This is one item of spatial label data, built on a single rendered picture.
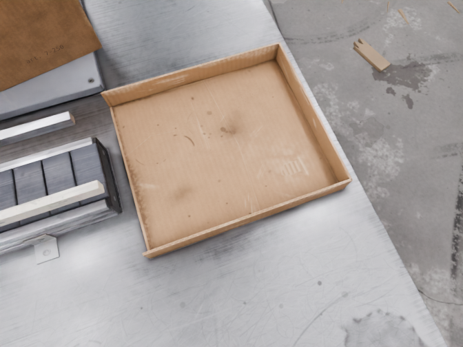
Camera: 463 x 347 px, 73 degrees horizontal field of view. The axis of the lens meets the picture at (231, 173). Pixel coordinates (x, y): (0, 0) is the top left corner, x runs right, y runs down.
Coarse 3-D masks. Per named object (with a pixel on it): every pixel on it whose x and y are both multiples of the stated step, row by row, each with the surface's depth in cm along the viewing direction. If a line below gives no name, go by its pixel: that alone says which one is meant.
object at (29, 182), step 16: (96, 144) 44; (48, 160) 43; (64, 160) 43; (80, 160) 43; (96, 160) 43; (0, 176) 42; (16, 176) 42; (32, 176) 42; (48, 176) 42; (64, 176) 42; (80, 176) 42; (96, 176) 42; (0, 192) 41; (16, 192) 42; (32, 192) 41; (48, 192) 41; (0, 208) 40; (64, 208) 41; (16, 224) 40
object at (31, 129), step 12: (36, 120) 36; (48, 120) 36; (60, 120) 36; (72, 120) 36; (0, 132) 35; (12, 132) 35; (24, 132) 35; (36, 132) 36; (48, 132) 37; (0, 144) 36
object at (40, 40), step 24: (0, 0) 39; (24, 0) 41; (48, 0) 42; (72, 0) 44; (0, 24) 42; (24, 24) 43; (48, 24) 45; (72, 24) 47; (0, 48) 44; (24, 48) 46; (48, 48) 48; (72, 48) 50; (96, 48) 53; (0, 72) 47; (24, 72) 49
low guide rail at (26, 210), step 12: (96, 180) 38; (60, 192) 38; (72, 192) 38; (84, 192) 38; (96, 192) 39; (24, 204) 37; (36, 204) 37; (48, 204) 37; (60, 204) 38; (0, 216) 37; (12, 216) 37; (24, 216) 38
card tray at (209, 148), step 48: (144, 96) 52; (192, 96) 52; (240, 96) 52; (288, 96) 52; (144, 144) 49; (192, 144) 49; (240, 144) 49; (288, 144) 49; (144, 192) 46; (192, 192) 46; (240, 192) 46; (288, 192) 46; (192, 240) 42
